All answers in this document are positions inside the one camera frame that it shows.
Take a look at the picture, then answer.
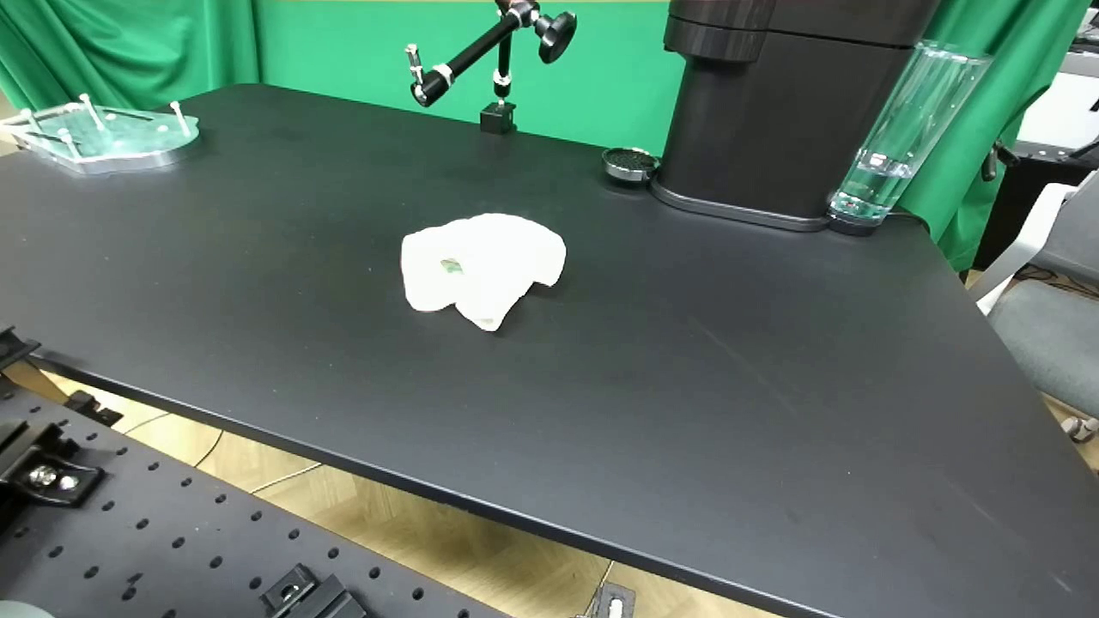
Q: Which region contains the white cloth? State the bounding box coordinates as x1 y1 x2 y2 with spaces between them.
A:
399 210 573 338

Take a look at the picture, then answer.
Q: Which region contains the grey office chair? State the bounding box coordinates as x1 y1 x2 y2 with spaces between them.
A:
985 170 1099 444

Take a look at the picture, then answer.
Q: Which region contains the black clamp with silver screw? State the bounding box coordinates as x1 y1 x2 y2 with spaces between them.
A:
0 418 109 509

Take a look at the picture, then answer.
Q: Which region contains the clear acrylic plate with screws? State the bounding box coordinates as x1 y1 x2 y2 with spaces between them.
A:
3 94 203 172

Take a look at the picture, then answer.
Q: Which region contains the green curtain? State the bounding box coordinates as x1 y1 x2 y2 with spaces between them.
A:
896 0 1093 280
0 0 265 117

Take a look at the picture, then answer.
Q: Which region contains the clear glass vase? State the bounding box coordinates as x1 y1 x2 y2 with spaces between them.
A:
826 39 994 227

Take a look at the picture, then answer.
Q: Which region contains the small black round cap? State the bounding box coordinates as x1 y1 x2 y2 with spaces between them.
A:
600 145 664 188

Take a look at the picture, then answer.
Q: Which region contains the black perforated breadboard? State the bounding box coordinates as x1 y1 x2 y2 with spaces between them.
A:
0 387 509 618

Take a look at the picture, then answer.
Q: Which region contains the floor power outlet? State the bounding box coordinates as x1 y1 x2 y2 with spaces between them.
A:
587 582 639 618

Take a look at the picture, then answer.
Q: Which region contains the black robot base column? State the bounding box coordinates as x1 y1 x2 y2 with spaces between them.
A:
648 0 946 237

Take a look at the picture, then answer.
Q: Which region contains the small black slider block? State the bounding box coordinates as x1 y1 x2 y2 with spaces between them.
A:
258 563 374 618

